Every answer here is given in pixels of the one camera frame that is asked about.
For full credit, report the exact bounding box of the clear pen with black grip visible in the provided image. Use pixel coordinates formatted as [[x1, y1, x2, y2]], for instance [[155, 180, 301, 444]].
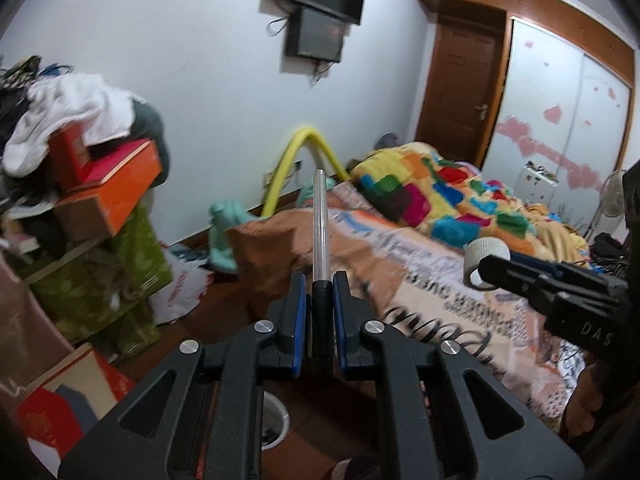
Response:
[[309, 170, 334, 363]]

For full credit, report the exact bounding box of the yellow foam hoop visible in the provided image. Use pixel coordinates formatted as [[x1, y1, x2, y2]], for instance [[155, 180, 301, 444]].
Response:
[[261, 127, 352, 219]]

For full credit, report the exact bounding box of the colourful patchwork blanket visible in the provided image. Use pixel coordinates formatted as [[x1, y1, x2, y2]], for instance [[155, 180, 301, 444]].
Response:
[[349, 141, 592, 262]]

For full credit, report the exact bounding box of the white wardrobe with pink stickers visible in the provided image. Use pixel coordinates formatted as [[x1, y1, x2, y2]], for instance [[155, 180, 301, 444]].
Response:
[[481, 16, 635, 242]]

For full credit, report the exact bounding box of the brown wooden door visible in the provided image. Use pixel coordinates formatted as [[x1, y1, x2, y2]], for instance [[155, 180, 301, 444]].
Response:
[[415, 0, 507, 170]]

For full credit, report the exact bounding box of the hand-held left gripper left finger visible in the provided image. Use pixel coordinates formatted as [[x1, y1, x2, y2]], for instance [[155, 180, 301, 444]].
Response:
[[57, 271, 307, 480]]

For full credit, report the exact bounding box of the tall green patterned box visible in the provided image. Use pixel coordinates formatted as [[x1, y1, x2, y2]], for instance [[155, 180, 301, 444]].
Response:
[[106, 199, 174, 307]]

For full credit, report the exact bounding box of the person's right hand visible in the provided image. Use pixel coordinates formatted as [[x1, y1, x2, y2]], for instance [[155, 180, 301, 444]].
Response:
[[562, 357, 618, 438]]

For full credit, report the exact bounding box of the teal cloth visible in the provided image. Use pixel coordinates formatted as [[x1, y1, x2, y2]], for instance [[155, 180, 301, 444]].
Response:
[[296, 184, 335, 207]]

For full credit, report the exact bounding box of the dark grey-green cloth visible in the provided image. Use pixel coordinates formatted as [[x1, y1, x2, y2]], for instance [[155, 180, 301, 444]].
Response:
[[126, 100, 172, 183]]

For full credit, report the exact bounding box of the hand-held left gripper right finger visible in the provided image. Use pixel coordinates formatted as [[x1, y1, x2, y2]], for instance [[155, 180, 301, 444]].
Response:
[[333, 270, 585, 480]]

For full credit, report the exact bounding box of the wide green patterned box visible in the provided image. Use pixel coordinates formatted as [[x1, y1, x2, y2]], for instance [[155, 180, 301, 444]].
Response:
[[29, 242, 162, 357]]

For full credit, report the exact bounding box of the teal plush toy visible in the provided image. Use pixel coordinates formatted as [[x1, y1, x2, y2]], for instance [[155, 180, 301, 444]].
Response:
[[206, 200, 258, 275]]

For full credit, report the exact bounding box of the orange shoe box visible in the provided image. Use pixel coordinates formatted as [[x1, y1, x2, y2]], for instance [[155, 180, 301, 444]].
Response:
[[74, 139, 164, 239]]

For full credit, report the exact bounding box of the shiny pink curtain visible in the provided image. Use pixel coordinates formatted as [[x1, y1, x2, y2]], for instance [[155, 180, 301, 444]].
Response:
[[0, 254, 77, 413]]

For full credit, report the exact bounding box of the white round waste bin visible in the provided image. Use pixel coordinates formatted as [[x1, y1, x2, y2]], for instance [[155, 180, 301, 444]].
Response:
[[261, 391, 291, 451]]

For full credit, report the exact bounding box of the bed with printed sheet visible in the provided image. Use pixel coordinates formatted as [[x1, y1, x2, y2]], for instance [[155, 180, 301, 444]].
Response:
[[225, 180, 593, 423]]

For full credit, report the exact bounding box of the white plastic bag red print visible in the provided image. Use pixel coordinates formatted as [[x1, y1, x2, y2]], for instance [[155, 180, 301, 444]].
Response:
[[149, 244, 214, 327]]

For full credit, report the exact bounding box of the white ribbed bottle cap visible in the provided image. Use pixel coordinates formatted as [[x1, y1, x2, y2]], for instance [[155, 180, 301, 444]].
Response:
[[462, 238, 512, 291]]

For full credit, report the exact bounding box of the person's foot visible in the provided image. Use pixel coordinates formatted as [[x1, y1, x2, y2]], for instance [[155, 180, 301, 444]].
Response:
[[331, 456, 367, 480]]

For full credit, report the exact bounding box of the red and beige cardboard box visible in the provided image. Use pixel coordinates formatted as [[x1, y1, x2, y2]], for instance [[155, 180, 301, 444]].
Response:
[[15, 344, 137, 477]]

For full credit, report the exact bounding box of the white cloth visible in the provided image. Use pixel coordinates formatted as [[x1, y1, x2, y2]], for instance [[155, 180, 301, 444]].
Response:
[[2, 74, 139, 177]]

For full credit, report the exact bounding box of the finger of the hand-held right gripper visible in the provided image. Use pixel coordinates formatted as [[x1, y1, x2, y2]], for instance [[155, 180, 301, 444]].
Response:
[[477, 254, 618, 313], [509, 251, 628, 288]]

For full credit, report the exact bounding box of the standing fan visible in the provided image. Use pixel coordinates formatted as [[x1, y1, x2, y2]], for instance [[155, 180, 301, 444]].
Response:
[[591, 169, 629, 242]]

